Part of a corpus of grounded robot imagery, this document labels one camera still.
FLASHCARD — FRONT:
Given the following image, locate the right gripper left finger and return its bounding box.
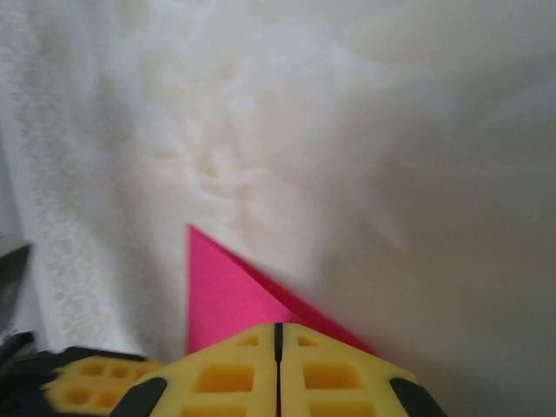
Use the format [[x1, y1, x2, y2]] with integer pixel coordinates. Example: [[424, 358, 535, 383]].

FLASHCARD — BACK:
[[112, 323, 279, 417]]

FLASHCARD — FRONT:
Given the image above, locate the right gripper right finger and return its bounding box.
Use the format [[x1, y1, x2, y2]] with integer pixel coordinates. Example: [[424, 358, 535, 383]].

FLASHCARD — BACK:
[[277, 323, 448, 417]]

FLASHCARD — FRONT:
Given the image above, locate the magenta cloth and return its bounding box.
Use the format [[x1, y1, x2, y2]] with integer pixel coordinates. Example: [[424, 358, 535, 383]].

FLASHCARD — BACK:
[[185, 222, 380, 361]]

